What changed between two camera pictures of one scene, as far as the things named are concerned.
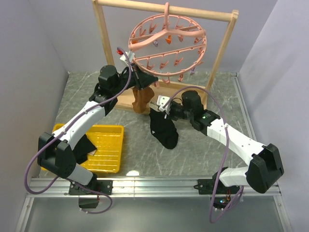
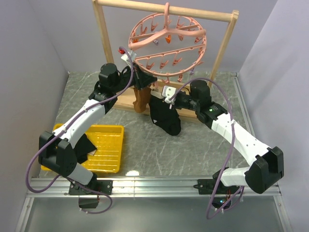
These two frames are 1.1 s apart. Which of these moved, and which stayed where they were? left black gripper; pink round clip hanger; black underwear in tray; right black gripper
Moved: right black gripper
Stayed: black underwear in tray; left black gripper; pink round clip hanger
